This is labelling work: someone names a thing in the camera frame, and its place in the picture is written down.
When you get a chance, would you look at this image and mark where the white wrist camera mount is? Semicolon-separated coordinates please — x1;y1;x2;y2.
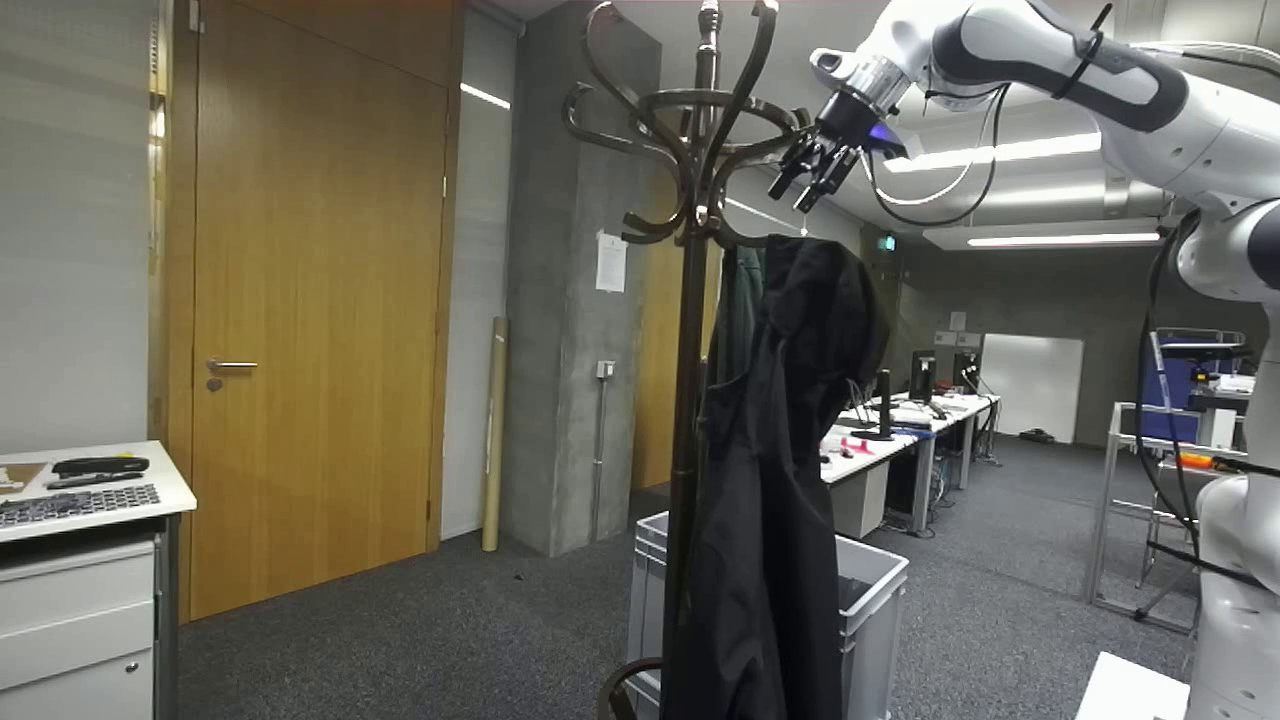
806;44;883;99

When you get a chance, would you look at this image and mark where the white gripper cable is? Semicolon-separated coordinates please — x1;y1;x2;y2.
868;82;1016;230

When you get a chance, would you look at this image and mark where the grey wall conduit pipe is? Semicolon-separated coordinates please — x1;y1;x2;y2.
588;377;610;551

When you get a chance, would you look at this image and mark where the dark wooden coat rack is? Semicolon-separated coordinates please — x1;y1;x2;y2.
563;0;817;720

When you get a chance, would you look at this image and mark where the white office desk row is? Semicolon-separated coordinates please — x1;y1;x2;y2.
817;386;1003;542

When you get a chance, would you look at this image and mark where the dark keyboard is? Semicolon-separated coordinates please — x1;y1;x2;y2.
0;481;162;535

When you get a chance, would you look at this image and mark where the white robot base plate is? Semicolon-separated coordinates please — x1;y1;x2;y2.
1073;648;1194;720

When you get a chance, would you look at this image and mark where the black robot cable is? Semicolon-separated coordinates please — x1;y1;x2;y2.
1128;202;1280;631

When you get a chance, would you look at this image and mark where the black cloth garment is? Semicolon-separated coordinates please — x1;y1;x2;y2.
660;230;894;720

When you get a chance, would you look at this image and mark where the ceiling light strip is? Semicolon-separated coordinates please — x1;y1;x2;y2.
964;229;1166;257

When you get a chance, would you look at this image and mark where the white paper sheet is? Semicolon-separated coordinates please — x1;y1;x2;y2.
592;229;630;294

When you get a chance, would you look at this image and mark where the small brown desk item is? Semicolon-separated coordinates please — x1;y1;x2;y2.
0;461;51;500

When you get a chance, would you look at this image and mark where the grey plastic crate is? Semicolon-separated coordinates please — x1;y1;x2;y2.
625;507;916;720

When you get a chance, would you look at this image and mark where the black stapler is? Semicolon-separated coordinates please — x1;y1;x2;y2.
49;451;155;493

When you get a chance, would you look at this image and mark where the metal frame table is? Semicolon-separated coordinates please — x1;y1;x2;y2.
1079;395;1202;624

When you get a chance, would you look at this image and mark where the metal door handle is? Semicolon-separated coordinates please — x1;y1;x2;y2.
201;351;261;395

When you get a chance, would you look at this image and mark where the leaning wooden plank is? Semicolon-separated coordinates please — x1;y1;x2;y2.
474;311;510;560

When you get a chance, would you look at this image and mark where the white whiteboard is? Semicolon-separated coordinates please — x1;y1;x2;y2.
977;328;1087;446

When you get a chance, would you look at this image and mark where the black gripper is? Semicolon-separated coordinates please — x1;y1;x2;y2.
769;79;913;214

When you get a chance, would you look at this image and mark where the wooden door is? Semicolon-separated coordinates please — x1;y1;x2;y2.
162;0;462;626

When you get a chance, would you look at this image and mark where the blue equipment cart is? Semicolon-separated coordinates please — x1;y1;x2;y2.
1144;323;1252;451

